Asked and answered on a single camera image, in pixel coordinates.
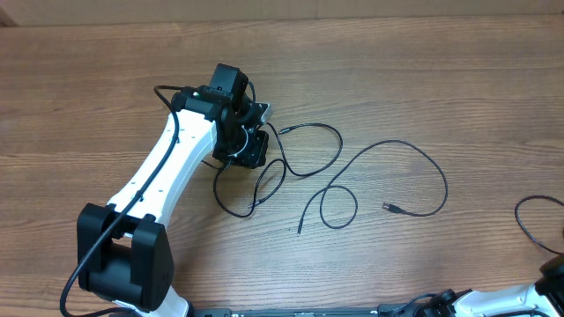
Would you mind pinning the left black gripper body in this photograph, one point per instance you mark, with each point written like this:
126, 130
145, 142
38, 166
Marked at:
244, 147

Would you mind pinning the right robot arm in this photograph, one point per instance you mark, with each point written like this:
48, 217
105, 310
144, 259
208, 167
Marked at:
542, 298

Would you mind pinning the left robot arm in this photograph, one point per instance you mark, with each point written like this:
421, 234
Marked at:
124, 254

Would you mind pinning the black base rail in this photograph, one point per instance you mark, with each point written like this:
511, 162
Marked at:
381, 310

